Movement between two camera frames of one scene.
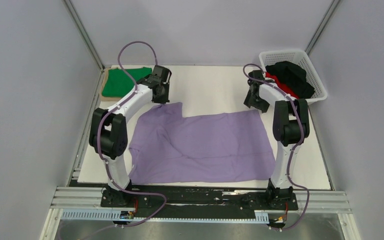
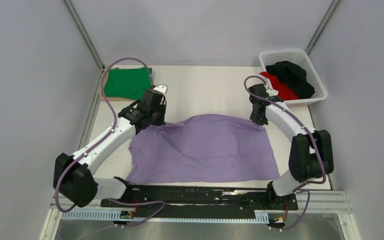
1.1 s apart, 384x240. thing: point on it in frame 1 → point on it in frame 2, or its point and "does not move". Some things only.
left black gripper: [165, 99] → [161, 121]
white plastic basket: [301, 57] does not move
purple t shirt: [167, 147] does not move
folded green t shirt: [118, 81] does not move
